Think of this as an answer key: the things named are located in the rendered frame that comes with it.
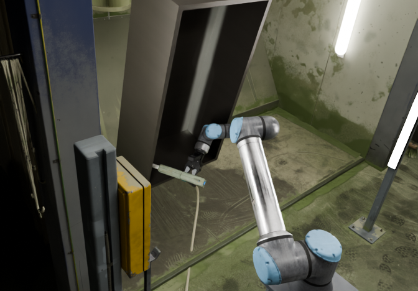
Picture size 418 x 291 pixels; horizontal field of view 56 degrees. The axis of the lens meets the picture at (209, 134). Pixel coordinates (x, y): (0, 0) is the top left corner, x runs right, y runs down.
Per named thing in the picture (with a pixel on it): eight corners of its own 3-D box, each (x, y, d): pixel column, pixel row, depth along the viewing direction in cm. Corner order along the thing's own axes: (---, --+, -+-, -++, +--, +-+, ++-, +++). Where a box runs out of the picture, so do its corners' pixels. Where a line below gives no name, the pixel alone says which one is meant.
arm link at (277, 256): (313, 276, 148) (264, 109, 181) (270, 284, 144) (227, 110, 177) (297, 282, 161) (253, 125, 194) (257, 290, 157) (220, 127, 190)
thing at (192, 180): (212, 187, 251) (204, 177, 230) (209, 194, 250) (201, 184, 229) (147, 165, 267) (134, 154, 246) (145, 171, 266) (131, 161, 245)
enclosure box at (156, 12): (115, 155, 255) (134, -29, 179) (187, 129, 291) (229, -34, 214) (143, 191, 238) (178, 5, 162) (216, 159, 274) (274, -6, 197)
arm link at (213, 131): (224, 122, 235) (218, 125, 247) (206, 123, 232) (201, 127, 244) (226, 137, 234) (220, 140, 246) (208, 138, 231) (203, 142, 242)
